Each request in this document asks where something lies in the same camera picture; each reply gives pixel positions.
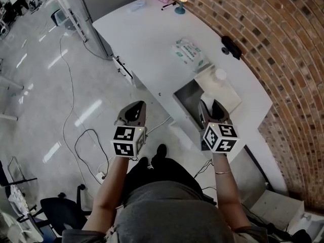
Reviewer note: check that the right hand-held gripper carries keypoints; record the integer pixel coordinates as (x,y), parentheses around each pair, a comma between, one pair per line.
(222,135)

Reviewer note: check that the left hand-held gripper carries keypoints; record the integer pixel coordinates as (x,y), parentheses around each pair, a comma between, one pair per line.
(124,135)

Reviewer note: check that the white cardboard box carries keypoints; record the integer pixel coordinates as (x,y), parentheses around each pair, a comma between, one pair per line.
(187,97)

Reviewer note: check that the person's left forearm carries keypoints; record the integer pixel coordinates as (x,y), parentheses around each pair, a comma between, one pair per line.
(108,186)

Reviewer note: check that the person's right forearm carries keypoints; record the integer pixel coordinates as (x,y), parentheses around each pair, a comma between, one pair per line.
(227,194)

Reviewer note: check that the clear plastic jar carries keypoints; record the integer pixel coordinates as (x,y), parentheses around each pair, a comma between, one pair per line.
(219,74)

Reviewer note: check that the person's black shoe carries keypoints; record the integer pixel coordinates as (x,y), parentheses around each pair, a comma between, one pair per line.
(143,161)
(161,151)

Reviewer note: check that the white desk drawer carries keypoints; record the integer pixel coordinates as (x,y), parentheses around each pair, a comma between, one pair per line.
(124,68)

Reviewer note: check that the round black cap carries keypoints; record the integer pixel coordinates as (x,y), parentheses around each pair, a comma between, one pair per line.
(225,50)

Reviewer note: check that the white green wet wipes pack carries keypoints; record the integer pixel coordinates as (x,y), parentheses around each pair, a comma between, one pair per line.
(188,53)

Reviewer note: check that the white power adapter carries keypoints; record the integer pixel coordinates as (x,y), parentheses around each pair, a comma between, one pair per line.
(101,176)

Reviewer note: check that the person's black trousers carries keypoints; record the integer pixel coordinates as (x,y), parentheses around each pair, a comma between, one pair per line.
(167,176)

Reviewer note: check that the white desk with drawers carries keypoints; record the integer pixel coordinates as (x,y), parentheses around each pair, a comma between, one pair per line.
(152,47)

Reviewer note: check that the black case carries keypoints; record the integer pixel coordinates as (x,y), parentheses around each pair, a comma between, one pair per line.
(231,45)

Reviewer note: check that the small white pouch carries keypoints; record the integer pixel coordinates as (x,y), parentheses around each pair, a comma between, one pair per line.
(136,7)

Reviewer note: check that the person's grey shirt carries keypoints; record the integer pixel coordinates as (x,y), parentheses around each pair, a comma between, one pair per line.
(172,216)

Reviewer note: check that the small blue lamp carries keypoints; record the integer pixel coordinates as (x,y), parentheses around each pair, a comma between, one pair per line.
(181,7)

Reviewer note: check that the grey metal cabinet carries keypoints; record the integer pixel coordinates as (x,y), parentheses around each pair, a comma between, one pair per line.
(108,4)

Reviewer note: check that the black pen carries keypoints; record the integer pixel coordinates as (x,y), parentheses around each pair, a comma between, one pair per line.
(168,6)

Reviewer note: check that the white shelf rack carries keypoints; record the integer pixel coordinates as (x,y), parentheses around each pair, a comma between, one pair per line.
(73,16)

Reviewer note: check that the black office chair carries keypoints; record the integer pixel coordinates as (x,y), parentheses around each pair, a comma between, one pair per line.
(60,211)

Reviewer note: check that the patterned white cloth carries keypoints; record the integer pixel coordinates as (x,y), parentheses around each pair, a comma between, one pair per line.
(17,201)

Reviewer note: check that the white table frame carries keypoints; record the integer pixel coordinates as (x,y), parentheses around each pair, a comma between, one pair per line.
(8,85)

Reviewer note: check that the black metal frame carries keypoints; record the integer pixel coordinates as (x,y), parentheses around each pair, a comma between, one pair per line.
(17,182)

